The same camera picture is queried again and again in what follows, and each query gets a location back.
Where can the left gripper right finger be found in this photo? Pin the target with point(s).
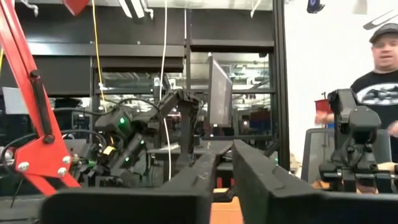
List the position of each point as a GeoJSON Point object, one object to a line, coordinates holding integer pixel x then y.
{"type": "Point", "coordinates": [280, 205]}

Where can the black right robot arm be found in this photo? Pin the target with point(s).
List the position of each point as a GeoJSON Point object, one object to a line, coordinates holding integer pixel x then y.
{"type": "Point", "coordinates": [186, 124]}

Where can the person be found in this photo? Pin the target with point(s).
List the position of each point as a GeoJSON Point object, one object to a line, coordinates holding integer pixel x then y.
{"type": "Point", "coordinates": [382, 90]}

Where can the red desk lamp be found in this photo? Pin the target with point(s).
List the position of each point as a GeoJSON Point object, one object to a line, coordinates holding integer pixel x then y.
{"type": "Point", "coordinates": [40, 161]}

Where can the red container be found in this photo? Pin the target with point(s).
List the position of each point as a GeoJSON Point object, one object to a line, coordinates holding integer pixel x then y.
{"type": "Point", "coordinates": [321, 105]}

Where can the black computer monitor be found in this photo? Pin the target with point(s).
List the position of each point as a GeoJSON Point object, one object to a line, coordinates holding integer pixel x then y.
{"type": "Point", "coordinates": [219, 93]}

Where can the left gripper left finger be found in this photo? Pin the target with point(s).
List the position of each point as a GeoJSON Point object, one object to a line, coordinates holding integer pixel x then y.
{"type": "Point", "coordinates": [130, 208]}

